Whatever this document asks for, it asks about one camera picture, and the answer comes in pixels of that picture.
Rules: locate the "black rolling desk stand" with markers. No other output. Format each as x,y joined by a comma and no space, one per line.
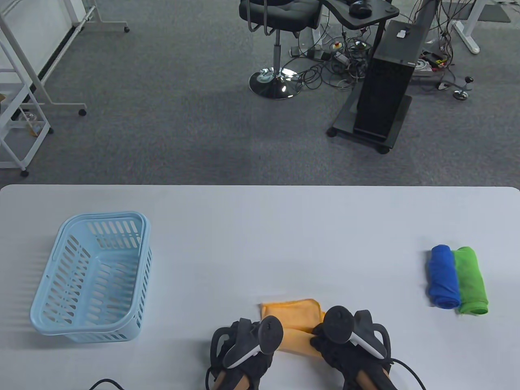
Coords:
378,14

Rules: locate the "person's left forearm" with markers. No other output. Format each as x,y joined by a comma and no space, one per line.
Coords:
231,382

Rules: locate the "green rectangular towel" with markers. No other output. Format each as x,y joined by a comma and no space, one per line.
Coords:
471,280

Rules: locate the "white whiteboard stand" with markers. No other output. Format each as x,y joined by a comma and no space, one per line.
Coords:
40,87

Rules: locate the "person's left hand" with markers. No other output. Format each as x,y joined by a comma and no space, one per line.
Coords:
252,365

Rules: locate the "white power strip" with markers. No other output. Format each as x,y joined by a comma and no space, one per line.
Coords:
302,52

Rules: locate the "black computer mouse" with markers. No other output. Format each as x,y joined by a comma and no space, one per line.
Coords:
359,8

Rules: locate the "person's right hand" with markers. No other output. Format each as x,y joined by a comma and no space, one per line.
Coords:
337,357

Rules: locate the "black office chair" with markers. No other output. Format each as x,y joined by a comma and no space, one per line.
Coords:
280,12

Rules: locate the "white desk leg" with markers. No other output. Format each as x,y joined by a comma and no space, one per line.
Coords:
467,28

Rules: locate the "grey floor base plate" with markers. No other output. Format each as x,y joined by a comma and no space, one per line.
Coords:
422,67

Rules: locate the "blue towel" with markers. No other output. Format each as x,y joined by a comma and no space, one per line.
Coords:
443,276

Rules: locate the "black computer tower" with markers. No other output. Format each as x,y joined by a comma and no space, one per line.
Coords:
386,89

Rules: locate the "black desk column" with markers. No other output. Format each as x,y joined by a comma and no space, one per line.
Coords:
426,16

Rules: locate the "orange towel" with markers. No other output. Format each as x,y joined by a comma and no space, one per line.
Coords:
296,317

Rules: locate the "light blue plastic basket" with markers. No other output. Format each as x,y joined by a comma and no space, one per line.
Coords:
101,214

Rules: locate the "dark floor mat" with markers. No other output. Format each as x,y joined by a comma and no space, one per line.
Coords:
493,12

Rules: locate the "small metal stand black knob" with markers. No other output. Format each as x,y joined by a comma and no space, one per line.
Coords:
461,95

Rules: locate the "person's right forearm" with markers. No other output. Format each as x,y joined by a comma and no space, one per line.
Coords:
371,378

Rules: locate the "white wheeled rack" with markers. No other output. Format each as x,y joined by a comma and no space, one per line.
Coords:
16,122

